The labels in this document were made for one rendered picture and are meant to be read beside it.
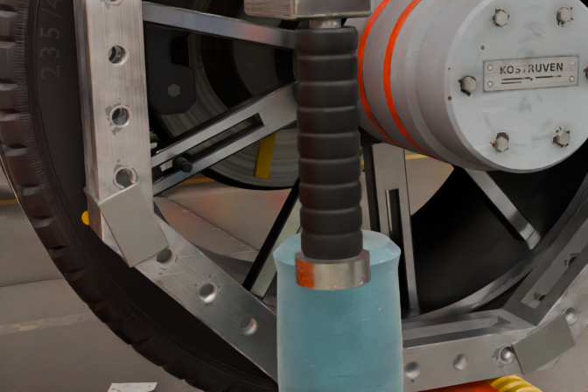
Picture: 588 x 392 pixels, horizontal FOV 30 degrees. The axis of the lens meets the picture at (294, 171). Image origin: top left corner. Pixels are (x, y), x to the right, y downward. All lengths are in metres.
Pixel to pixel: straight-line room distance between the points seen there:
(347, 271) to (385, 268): 0.13
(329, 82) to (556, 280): 0.47
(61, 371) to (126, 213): 1.95
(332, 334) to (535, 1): 0.26
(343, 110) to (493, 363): 0.40
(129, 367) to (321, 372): 1.99
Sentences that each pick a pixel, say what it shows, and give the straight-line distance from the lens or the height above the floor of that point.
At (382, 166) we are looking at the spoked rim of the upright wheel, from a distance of 0.99.
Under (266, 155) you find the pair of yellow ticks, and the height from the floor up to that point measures 0.73.
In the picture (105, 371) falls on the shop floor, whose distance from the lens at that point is 2.72.
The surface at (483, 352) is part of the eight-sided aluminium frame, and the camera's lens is 0.95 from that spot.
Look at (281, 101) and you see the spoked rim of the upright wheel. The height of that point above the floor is 0.82.
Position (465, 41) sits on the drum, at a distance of 0.73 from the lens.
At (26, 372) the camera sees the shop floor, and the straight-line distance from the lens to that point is 2.77.
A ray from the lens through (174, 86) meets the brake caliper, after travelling 1.14.
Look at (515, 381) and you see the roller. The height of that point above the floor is 0.54.
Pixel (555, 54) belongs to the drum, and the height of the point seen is 0.87.
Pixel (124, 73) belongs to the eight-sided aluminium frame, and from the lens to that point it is 0.80.
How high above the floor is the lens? 0.93
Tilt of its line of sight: 10 degrees down
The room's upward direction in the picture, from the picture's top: 2 degrees counter-clockwise
